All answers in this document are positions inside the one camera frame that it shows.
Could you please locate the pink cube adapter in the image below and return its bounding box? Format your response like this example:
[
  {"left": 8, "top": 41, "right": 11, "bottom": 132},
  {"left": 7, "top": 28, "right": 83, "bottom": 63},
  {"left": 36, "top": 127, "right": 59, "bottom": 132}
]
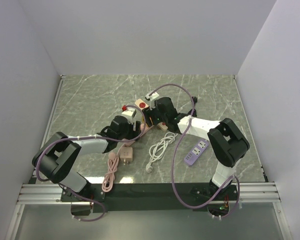
[{"left": 119, "top": 146, "right": 133, "bottom": 165}]

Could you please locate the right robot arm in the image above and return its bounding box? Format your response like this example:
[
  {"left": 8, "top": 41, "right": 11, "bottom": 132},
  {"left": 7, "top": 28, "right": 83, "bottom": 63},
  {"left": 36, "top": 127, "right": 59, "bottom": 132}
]
[{"left": 142, "top": 96, "right": 250, "bottom": 200}]

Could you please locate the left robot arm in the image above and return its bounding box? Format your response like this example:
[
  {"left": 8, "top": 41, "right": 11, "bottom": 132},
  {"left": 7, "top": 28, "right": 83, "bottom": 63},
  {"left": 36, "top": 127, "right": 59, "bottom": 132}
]
[{"left": 32, "top": 115, "right": 145, "bottom": 201}]

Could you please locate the beige red power strip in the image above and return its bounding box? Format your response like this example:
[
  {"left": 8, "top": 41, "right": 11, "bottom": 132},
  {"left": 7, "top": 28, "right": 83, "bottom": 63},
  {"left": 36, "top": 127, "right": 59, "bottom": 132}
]
[{"left": 134, "top": 98, "right": 168, "bottom": 132}]

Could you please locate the purple power strip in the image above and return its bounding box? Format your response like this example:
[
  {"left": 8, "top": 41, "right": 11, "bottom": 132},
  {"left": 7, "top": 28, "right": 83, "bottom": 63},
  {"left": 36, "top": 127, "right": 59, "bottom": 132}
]
[{"left": 184, "top": 138, "right": 209, "bottom": 167}]

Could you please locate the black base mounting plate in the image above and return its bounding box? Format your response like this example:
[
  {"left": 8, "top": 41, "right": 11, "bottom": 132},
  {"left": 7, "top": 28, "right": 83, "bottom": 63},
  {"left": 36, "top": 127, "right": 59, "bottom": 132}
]
[{"left": 60, "top": 182, "right": 241, "bottom": 214}]

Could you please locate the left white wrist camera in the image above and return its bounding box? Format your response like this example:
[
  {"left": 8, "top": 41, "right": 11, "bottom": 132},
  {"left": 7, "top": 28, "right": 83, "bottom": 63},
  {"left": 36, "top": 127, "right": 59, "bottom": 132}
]
[{"left": 121, "top": 105, "right": 137, "bottom": 122}]

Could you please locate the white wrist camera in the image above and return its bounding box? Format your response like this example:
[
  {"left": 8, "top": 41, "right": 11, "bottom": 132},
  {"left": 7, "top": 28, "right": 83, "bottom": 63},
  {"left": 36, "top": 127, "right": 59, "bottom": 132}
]
[
  {"left": 121, "top": 105, "right": 137, "bottom": 122},
  {"left": 145, "top": 91, "right": 160, "bottom": 102}
]

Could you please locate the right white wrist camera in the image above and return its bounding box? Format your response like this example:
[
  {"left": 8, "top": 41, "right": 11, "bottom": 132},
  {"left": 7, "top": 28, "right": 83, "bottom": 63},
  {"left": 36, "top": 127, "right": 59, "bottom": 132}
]
[{"left": 145, "top": 91, "right": 160, "bottom": 102}]

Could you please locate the white coiled power cable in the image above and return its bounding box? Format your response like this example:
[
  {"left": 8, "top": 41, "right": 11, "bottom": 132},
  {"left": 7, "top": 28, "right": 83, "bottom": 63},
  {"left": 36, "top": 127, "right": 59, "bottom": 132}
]
[{"left": 145, "top": 131, "right": 180, "bottom": 174}]

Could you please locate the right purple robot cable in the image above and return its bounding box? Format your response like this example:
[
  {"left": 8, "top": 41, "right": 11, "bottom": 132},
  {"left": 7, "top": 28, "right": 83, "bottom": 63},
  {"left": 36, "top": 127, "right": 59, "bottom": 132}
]
[{"left": 149, "top": 83, "right": 241, "bottom": 220}]

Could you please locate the black power cable with plug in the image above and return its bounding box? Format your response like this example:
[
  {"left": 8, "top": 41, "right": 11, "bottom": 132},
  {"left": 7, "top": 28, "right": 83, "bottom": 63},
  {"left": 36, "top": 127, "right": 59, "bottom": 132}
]
[{"left": 188, "top": 96, "right": 200, "bottom": 117}]

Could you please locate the pink coiled cable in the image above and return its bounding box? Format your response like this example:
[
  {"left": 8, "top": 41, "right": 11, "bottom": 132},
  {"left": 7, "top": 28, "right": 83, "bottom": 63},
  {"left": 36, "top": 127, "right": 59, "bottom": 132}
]
[{"left": 100, "top": 143, "right": 127, "bottom": 194}]

